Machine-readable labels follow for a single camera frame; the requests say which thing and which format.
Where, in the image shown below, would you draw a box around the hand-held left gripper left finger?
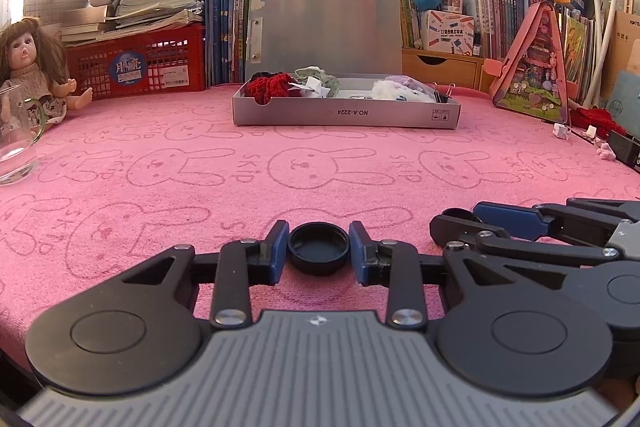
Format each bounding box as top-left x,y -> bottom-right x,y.
125,220 -> 292,329

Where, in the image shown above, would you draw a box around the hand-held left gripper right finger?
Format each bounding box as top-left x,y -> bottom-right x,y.
349,221 -> 506,329

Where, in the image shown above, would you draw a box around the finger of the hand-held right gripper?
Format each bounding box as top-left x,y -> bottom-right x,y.
473,198 -> 640,247
429,215 -> 626,295

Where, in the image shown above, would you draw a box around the white plush toy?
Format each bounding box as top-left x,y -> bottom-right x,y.
371,79 -> 436,102

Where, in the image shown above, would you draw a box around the red knitted pouch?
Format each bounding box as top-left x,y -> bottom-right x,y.
245,73 -> 301,104

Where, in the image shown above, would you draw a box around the green checked cloth pouch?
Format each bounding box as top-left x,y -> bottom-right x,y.
294,66 -> 341,96

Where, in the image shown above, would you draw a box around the grey cardboard box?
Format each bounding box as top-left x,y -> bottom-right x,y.
232,0 -> 462,130

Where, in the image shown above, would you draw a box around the pink rabbit-print table cloth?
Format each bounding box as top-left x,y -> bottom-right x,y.
0,84 -> 640,358

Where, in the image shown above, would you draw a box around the red knitted cloth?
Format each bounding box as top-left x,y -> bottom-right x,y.
570,106 -> 626,135

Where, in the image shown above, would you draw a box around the black binder clip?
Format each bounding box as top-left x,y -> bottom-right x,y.
432,82 -> 457,104

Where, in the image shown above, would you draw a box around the pink triangular toy house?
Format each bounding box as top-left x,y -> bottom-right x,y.
489,1 -> 572,125

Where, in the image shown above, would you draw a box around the wooden drawer organizer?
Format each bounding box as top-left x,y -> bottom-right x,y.
401,47 -> 496,92

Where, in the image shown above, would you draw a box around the teal notebook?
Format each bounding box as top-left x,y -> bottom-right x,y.
605,72 -> 640,128

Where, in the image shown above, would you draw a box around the upright picture books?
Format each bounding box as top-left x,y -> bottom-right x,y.
560,4 -> 601,100

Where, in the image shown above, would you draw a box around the white printed carton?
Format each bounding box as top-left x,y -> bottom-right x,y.
421,9 -> 475,56

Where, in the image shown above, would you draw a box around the row of colourful books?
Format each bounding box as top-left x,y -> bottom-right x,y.
365,0 -> 538,58

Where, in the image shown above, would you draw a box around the brown cardboard box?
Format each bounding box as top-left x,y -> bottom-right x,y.
600,9 -> 640,108

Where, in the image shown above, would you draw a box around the white pipe stand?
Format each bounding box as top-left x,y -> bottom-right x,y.
585,0 -> 626,108

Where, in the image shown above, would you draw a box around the red plastic crate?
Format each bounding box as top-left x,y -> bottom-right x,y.
65,24 -> 207,100

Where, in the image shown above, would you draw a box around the row of blue books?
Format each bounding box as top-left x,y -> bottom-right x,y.
205,0 -> 261,86

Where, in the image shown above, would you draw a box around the clear glass cup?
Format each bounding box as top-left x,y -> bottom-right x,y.
0,84 -> 47,185

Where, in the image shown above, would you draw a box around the brown-haired doll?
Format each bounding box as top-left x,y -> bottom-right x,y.
0,18 -> 93,124

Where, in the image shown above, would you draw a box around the white grid-pattern box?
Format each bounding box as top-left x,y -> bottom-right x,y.
22,0 -> 68,25

